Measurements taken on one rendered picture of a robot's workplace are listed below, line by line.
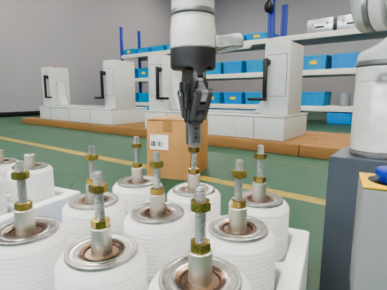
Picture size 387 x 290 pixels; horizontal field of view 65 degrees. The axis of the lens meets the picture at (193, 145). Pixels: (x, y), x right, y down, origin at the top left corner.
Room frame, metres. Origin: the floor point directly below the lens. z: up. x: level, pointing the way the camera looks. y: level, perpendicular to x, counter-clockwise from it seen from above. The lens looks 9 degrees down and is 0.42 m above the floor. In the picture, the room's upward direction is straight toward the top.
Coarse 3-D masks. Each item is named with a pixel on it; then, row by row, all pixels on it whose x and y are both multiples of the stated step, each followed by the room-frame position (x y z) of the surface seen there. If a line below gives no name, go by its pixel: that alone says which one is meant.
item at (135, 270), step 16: (144, 256) 0.30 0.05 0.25; (64, 272) 0.27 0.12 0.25; (80, 272) 0.26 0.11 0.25; (96, 272) 0.26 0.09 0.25; (112, 272) 0.27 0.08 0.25; (128, 272) 0.27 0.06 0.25; (144, 272) 0.29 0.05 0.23; (64, 288) 0.26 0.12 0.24; (80, 288) 0.25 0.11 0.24; (96, 288) 0.25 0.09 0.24; (112, 288) 0.26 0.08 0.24; (128, 288) 0.27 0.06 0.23; (144, 288) 0.29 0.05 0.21
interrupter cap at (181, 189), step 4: (180, 184) 0.54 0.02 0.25; (184, 184) 0.54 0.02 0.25; (200, 184) 0.54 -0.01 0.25; (204, 184) 0.54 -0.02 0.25; (208, 184) 0.54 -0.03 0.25; (176, 188) 0.52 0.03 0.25; (180, 188) 0.52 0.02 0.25; (184, 188) 0.52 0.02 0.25; (208, 188) 0.51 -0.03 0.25; (212, 188) 0.52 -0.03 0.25; (176, 192) 0.49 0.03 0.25; (180, 192) 0.49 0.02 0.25; (184, 192) 0.49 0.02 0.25; (188, 192) 0.49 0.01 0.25; (192, 192) 0.50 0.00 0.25; (208, 192) 0.49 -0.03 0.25; (212, 192) 0.50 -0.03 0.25; (188, 196) 0.48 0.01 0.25; (192, 196) 0.48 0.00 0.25
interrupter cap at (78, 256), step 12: (84, 240) 0.32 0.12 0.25; (120, 240) 0.32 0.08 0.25; (132, 240) 0.32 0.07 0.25; (72, 252) 0.30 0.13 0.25; (84, 252) 0.30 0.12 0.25; (120, 252) 0.30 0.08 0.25; (132, 252) 0.29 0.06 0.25; (72, 264) 0.27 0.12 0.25; (84, 264) 0.27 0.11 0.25; (96, 264) 0.27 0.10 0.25; (108, 264) 0.27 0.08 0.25; (120, 264) 0.27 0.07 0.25
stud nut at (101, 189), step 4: (92, 184) 0.30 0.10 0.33; (104, 184) 0.30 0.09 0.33; (92, 188) 0.29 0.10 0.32; (96, 188) 0.29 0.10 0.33; (100, 188) 0.29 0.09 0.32; (104, 188) 0.30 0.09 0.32; (92, 192) 0.29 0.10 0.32; (96, 192) 0.29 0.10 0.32; (100, 192) 0.29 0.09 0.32; (104, 192) 0.30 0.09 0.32
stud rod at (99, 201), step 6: (96, 174) 0.30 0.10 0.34; (102, 174) 0.30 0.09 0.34; (96, 180) 0.30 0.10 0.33; (102, 180) 0.30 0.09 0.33; (96, 198) 0.30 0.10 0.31; (102, 198) 0.30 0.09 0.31; (96, 204) 0.30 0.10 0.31; (102, 204) 0.30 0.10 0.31; (96, 210) 0.30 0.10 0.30; (102, 210) 0.30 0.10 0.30; (96, 216) 0.30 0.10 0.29; (102, 216) 0.30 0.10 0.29
